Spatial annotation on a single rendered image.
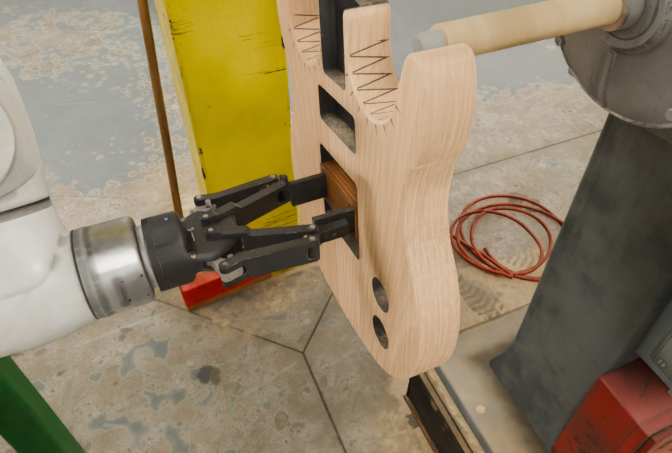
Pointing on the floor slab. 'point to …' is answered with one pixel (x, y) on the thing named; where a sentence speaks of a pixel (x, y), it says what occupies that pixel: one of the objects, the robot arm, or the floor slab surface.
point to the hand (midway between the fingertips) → (336, 201)
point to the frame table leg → (30, 416)
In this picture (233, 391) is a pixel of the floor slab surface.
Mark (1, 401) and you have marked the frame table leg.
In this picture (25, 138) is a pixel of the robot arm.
